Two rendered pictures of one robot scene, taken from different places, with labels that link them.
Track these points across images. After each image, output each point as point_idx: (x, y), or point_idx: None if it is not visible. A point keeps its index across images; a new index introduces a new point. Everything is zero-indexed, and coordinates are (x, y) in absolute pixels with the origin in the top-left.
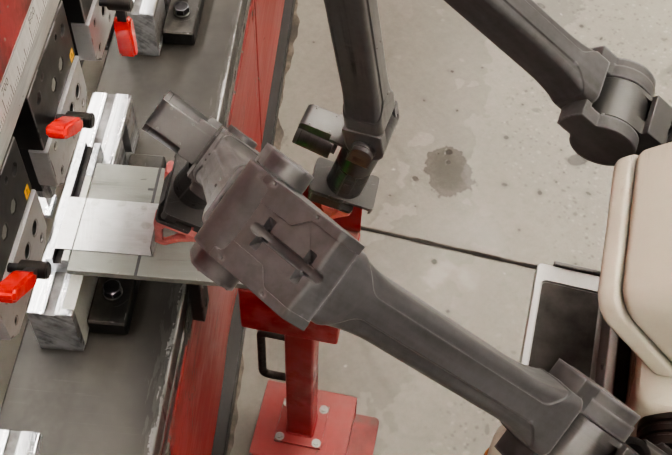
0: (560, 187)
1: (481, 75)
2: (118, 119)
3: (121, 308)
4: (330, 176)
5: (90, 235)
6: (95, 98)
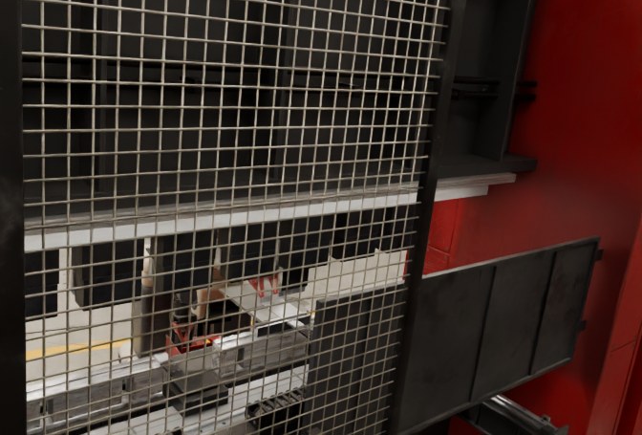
0: None
1: None
2: (229, 337)
3: None
4: (188, 310)
5: (291, 310)
6: (225, 346)
